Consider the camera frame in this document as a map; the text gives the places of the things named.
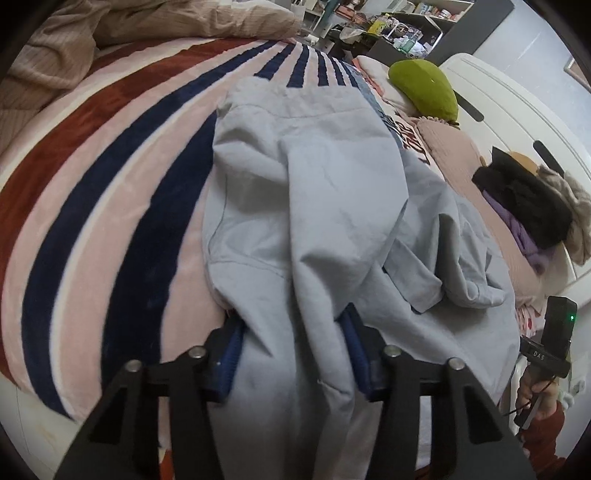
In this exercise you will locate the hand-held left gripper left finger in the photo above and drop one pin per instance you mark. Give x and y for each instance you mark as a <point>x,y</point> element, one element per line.
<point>230,357</point>

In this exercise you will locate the white mattress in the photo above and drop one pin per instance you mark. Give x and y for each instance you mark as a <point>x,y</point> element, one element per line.
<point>37,429</point>

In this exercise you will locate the purple cloth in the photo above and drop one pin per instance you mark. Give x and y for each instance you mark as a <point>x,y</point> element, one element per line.
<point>531,251</point>

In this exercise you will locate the beige fluffy cloth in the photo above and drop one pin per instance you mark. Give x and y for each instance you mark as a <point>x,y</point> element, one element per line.
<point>577,207</point>

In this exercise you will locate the white bed headboard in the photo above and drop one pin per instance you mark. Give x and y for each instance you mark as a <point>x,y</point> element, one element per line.
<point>498,106</point>

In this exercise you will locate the person's right hand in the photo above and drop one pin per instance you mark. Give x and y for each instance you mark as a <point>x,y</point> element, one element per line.
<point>549,406</point>

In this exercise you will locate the yellow bottle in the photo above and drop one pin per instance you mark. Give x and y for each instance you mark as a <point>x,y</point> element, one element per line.
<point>376,26</point>

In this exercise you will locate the dark bookshelf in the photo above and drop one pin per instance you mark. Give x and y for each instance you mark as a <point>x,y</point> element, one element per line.
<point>485,23</point>

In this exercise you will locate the pink ribbed pillow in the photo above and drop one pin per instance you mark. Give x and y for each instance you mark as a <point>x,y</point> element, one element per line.
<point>457,152</point>

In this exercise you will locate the green plush pillow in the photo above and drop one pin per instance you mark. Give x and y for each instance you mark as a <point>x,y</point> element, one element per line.
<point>425,90</point>

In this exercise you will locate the white storage rack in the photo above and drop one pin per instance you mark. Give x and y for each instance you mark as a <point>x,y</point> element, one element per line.
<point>311,18</point>

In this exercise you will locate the person's right forearm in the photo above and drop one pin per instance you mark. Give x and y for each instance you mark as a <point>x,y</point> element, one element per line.
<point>547,443</point>

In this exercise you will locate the black cloth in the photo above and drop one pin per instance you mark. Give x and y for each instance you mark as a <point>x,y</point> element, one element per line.
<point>531,203</point>

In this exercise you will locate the pink grey duvet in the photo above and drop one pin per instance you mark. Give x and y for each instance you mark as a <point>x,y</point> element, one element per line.
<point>60,46</point>

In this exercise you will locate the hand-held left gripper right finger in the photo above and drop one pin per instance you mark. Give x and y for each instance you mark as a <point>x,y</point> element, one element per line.
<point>356,353</point>

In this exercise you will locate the light blue shirt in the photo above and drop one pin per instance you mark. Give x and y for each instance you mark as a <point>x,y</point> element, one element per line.
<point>323,207</point>

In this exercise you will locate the striped fleece blanket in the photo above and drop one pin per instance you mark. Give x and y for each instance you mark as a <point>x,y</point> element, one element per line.
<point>115,184</point>

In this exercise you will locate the white pillow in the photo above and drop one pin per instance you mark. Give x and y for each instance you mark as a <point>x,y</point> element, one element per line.
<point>378,76</point>

